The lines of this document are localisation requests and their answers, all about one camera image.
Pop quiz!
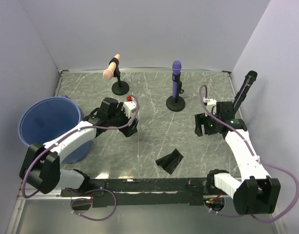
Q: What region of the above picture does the blue plastic trash bin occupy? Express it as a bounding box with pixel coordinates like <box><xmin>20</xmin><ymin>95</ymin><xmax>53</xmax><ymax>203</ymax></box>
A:
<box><xmin>17</xmin><ymin>94</ymin><xmax>92</xmax><ymax>164</ymax></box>

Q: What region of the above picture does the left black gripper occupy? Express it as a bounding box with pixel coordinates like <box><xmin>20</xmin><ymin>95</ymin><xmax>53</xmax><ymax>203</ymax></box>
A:
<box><xmin>108</xmin><ymin>102</ymin><xmax>138</xmax><ymax>137</ymax></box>

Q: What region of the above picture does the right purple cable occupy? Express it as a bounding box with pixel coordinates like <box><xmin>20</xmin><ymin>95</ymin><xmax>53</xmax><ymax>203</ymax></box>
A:
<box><xmin>199</xmin><ymin>84</ymin><xmax>299</xmax><ymax>223</ymax></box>

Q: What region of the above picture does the beige microphone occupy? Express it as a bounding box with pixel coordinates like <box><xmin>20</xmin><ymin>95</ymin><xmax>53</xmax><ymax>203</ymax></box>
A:
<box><xmin>102</xmin><ymin>54</ymin><xmax>120</xmax><ymax>80</ymax></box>

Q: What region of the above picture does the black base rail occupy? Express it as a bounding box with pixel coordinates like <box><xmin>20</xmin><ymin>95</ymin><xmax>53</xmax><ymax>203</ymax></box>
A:
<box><xmin>60</xmin><ymin>177</ymin><xmax>221</xmax><ymax>208</ymax></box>

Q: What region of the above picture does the purple microphone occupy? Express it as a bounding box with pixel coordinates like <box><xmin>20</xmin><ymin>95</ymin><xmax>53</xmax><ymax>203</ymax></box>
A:
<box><xmin>172</xmin><ymin>60</ymin><xmax>182</xmax><ymax>98</ymax></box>

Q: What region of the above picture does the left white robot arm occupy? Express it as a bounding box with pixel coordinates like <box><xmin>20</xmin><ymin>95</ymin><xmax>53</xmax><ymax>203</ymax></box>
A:
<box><xmin>19</xmin><ymin>95</ymin><xmax>140</xmax><ymax>198</ymax></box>

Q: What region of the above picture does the black trash bag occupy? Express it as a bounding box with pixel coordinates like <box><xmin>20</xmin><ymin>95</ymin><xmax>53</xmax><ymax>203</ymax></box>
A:
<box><xmin>155</xmin><ymin>149</ymin><xmax>184</xmax><ymax>175</ymax></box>

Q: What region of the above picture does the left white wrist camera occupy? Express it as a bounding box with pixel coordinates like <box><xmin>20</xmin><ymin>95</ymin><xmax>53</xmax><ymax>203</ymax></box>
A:
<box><xmin>123</xmin><ymin>96</ymin><xmax>137</xmax><ymax>118</ymax></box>

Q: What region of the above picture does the black microphone orange ring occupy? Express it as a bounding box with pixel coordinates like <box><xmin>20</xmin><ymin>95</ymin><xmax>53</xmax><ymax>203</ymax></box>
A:
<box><xmin>232</xmin><ymin>70</ymin><xmax>258</xmax><ymax>109</ymax></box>

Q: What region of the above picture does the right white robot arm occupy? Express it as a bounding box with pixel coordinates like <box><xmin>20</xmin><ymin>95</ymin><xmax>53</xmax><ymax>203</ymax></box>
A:
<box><xmin>195</xmin><ymin>98</ymin><xmax>280</xmax><ymax>215</ymax></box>

